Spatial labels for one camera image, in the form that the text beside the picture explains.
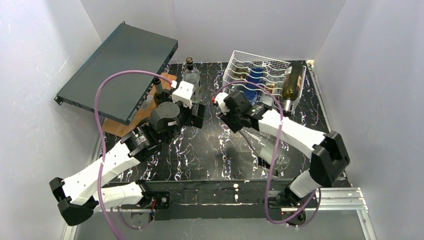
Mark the blue square glass bottle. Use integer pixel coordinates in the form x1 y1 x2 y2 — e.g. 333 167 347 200
244 67 265 104

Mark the dark green wine bottle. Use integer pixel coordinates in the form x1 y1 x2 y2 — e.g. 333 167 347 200
282 62 303 115

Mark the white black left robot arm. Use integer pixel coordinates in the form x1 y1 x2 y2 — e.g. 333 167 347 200
49 101 206 226

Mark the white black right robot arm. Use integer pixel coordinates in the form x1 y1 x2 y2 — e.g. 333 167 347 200
213 91 350 205

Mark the dark bottle on wooden board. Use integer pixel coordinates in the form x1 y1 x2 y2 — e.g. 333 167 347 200
153 78 171 105

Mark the clear square bottle black cap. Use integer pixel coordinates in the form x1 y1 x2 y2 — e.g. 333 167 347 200
182 57 201 103

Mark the dark grey rack server box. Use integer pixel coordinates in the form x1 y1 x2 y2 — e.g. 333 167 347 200
54 22 178 125

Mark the brown wooden board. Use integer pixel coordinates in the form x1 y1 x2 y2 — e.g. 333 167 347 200
94 70 171 137

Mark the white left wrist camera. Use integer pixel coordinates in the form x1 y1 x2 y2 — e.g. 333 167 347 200
170 80 194 109

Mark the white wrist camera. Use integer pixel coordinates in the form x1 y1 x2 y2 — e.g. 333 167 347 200
170 80 194 109
212 92 234 115

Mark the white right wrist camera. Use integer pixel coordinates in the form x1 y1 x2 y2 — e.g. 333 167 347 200
212 92 234 115

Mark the white wire wine rack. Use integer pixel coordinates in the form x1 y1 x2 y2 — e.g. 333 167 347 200
222 50 307 116

